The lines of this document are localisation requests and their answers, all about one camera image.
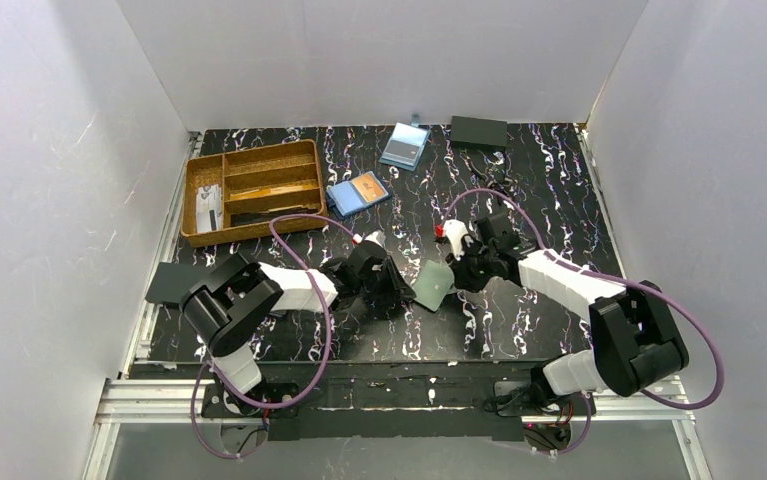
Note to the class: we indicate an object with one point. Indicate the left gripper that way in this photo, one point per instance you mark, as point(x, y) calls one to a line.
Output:
point(388, 276)

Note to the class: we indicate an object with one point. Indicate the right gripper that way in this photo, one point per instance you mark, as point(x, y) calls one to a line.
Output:
point(461, 266)

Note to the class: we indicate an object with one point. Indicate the green card holder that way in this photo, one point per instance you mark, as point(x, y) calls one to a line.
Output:
point(434, 282)

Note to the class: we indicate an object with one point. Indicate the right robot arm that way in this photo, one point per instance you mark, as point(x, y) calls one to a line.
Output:
point(634, 338)

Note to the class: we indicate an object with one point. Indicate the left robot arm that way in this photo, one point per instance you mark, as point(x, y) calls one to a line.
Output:
point(227, 306)

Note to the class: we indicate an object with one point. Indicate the blue card holder orange card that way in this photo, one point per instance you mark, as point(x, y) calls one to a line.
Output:
point(350, 197)

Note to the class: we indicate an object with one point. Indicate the blue card holder grey card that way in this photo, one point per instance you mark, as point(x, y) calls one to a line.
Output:
point(405, 146)

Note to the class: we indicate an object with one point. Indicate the black cards in tray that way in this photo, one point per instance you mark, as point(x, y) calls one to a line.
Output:
point(243, 219)

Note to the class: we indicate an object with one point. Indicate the orange card in tray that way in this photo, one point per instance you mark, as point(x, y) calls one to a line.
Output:
point(265, 192)

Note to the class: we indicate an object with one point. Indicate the white cards in tray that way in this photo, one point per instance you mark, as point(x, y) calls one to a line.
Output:
point(209, 208)

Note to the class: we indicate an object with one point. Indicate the black binder clips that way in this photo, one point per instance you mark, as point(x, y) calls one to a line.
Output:
point(489, 173)

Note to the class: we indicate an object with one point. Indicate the black box at back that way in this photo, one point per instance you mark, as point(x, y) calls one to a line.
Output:
point(478, 133)

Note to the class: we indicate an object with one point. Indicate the woven brown organizer tray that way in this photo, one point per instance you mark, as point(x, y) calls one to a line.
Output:
point(293, 163)

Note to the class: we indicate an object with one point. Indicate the black wallet at left edge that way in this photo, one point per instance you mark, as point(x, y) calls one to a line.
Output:
point(171, 281)

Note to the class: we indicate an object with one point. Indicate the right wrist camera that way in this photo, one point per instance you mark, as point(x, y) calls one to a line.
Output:
point(457, 235)

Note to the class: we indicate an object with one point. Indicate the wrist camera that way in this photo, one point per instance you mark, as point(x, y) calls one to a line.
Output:
point(457, 235)
point(376, 237)

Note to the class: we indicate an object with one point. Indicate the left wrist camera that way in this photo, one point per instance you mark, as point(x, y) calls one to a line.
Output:
point(376, 237)

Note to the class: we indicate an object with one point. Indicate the aluminium frame rail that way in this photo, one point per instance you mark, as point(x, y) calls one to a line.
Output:
point(168, 401)

